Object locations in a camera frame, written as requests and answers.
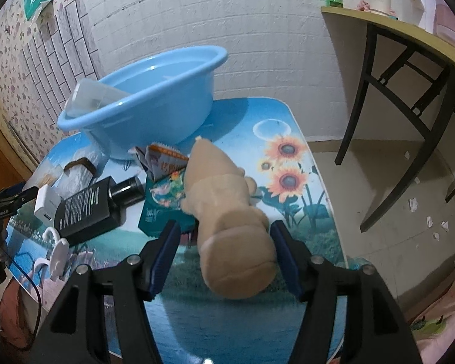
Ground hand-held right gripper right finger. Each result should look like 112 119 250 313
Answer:
270 221 421 364

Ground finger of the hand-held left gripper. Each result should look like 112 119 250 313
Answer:
0 187 37 210

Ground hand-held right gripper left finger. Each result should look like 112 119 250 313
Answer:
30 220 183 364

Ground green colourful packet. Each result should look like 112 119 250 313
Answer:
138 170 198 236

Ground clear plastic bag brown band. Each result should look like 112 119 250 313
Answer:
55 147 104 198

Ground white plastic hook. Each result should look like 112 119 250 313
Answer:
33 227 69 282

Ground beige plush toy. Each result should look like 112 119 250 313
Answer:
180 136 278 298

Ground black lotion bottle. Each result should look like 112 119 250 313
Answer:
55 176 145 247

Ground orange white snack packet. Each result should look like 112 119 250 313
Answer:
143 142 190 181

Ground blue plastic basin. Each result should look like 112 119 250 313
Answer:
57 45 228 160

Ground scattered paper scraps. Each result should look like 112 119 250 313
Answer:
404 152 455 270

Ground white charger adapter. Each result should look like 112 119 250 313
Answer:
34 185 64 223

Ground pink printed bedding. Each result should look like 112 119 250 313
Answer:
409 273 455 364

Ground wooden desk black legs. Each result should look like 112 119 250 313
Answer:
322 5 455 233

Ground white cup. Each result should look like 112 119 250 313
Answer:
364 0 392 16

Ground black cable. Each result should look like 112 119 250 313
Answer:
0 248 43 336

